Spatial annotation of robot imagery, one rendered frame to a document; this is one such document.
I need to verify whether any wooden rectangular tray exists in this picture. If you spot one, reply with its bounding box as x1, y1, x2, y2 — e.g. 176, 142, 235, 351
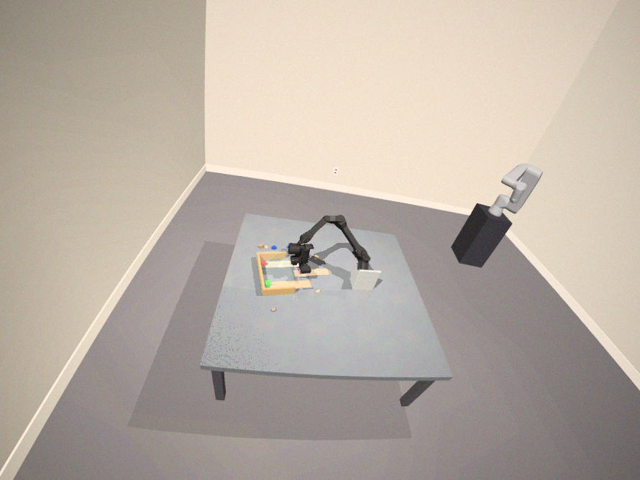
257, 251, 296, 296

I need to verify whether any beige strip with blue dots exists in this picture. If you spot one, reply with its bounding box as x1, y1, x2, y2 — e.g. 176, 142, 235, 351
293, 269, 329, 277

